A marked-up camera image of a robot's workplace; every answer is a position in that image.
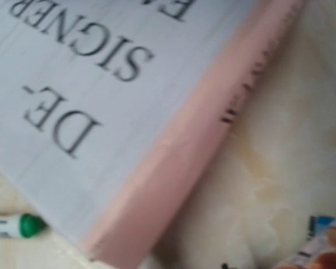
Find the white marker pen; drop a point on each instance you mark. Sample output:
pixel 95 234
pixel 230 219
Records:
pixel 21 226

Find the blue white booklet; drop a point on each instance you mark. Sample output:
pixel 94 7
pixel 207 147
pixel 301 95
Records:
pixel 319 252

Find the white Designer Fate book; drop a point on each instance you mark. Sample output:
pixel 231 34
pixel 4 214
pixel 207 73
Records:
pixel 110 111

